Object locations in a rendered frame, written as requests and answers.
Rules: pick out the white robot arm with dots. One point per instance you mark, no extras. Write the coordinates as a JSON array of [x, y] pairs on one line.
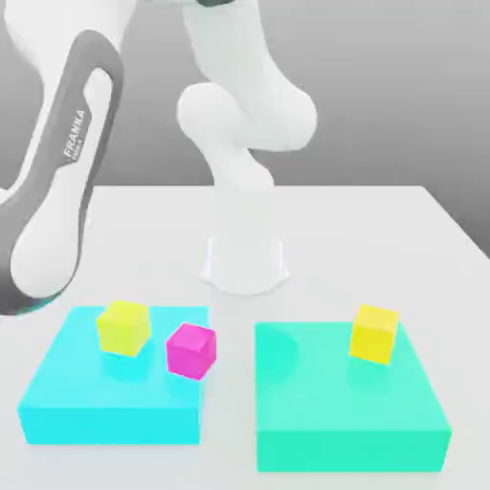
[[245, 115]]

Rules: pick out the small magenta cube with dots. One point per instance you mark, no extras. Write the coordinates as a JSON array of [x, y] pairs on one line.
[[190, 350]]

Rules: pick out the small lime yellow cube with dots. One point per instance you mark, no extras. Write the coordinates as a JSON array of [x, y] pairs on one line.
[[122, 329]]

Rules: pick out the small golden yellow cube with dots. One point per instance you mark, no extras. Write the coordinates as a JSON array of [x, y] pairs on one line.
[[373, 335]]

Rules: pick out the large turquoise box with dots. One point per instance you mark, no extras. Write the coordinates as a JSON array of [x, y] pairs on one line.
[[344, 402]]

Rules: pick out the large cyan box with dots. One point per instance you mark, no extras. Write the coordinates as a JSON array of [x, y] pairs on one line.
[[95, 390]]

